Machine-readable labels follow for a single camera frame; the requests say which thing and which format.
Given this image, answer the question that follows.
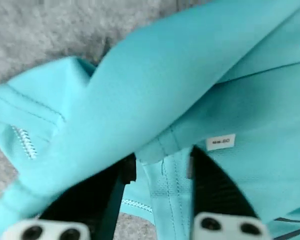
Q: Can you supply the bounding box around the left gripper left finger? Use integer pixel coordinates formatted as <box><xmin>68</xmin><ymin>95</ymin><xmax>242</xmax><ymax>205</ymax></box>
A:
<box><xmin>1</xmin><ymin>152</ymin><xmax>137</xmax><ymax>240</ymax></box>

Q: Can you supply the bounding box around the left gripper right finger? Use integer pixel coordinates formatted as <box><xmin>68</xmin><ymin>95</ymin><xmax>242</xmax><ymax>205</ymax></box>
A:
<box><xmin>187</xmin><ymin>144</ymin><xmax>273</xmax><ymax>240</ymax></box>

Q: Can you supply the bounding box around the turquoise shirt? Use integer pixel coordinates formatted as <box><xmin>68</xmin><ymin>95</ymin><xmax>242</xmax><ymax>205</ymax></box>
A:
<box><xmin>0</xmin><ymin>0</ymin><xmax>300</xmax><ymax>240</ymax></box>

